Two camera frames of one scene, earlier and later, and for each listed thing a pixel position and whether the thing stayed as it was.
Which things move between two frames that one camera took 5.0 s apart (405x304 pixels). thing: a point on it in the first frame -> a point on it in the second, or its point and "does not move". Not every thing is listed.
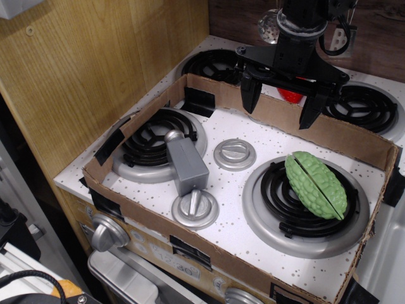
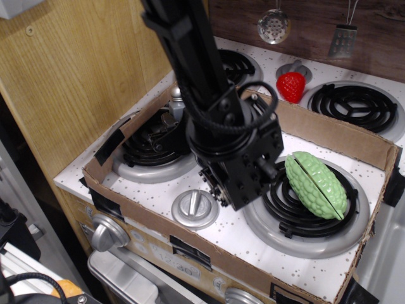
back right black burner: (366, 106) does not move
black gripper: (293, 62) -> (238, 164)
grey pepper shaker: (188, 168) -> (176, 106)
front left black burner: (143, 156) does not move
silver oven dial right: (241, 296) does not move
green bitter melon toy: (317, 189) does not move
